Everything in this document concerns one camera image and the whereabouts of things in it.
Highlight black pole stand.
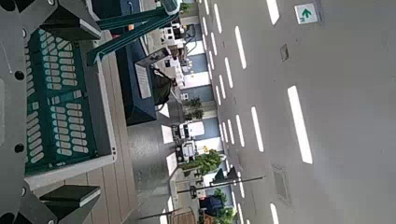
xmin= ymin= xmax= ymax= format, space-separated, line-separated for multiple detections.
xmin=176 ymin=167 xmax=265 ymax=195

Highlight green leafy plant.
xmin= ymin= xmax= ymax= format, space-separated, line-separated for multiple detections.
xmin=180 ymin=148 xmax=226 ymax=175

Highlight white ceiling light strip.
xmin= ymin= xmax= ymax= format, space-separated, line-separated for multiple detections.
xmin=213 ymin=3 xmax=223 ymax=35
xmin=265 ymin=0 xmax=280 ymax=26
xmin=250 ymin=105 xmax=265 ymax=153
xmin=224 ymin=57 xmax=234 ymax=90
xmin=287 ymin=85 xmax=314 ymax=165
xmin=234 ymin=114 xmax=246 ymax=148
xmin=233 ymin=25 xmax=248 ymax=70

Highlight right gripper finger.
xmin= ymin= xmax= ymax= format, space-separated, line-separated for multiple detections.
xmin=39 ymin=0 xmax=103 ymax=42
xmin=39 ymin=185 xmax=102 ymax=224

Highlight large ceiling vent grille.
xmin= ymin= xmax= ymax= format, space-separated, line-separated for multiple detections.
xmin=271 ymin=163 xmax=292 ymax=204

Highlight gray open laptop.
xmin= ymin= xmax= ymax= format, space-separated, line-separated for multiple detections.
xmin=134 ymin=48 xmax=171 ymax=101

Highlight dark blue bin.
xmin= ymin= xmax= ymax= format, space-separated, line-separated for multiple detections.
xmin=199 ymin=195 xmax=224 ymax=217

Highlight dark blue table cloth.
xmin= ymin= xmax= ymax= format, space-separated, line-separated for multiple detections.
xmin=90 ymin=0 xmax=158 ymax=127

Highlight small potted plant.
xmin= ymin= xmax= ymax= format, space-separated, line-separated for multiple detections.
xmin=184 ymin=108 xmax=205 ymax=121
xmin=185 ymin=96 xmax=203 ymax=110

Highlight thin gray slanted pole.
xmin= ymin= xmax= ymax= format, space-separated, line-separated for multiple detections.
xmin=138 ymin=207 xmax=185 ymax=221

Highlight black backpack on chair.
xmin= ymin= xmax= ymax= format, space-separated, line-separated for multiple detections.
xmin=151 ymin=67 xmax=175 ymax=106

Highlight small square ceiling hatch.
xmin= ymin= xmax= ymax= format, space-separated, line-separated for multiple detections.
xmin=279 ymin=43 xmax=290 ymax=63

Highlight white boxy vehicle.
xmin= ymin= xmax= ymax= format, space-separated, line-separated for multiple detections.
xmin=177 ymin=120 xmax=205 ymax=140
xmin=175 ymin=140 xmax=198 ymax=163

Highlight green arrow exit sign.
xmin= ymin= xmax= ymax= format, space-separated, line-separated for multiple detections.
xmin=294 ymin=3 xmax=319 ymax=25

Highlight wicker metal chair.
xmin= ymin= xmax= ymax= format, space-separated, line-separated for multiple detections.
xmin=171 ymin=210 xmax=198 ymax=224

